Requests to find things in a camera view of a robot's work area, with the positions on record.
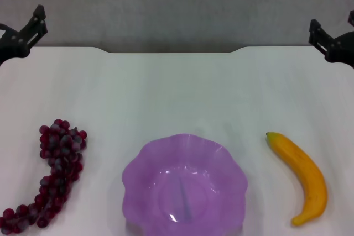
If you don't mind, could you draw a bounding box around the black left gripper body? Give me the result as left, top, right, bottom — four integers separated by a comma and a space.
0, 23, 30, 65

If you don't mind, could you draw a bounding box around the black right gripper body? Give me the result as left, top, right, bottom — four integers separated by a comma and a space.
325, 30, 354, 70

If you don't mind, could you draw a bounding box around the red grape bunch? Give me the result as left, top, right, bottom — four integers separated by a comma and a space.
0, 119, 88, 234

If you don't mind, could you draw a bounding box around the yellow banana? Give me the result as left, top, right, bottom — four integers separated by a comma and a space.
265, 132, 329, 227

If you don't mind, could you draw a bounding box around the purple scalloped plastic plate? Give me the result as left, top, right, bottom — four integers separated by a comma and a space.
121, 133, 248, 236

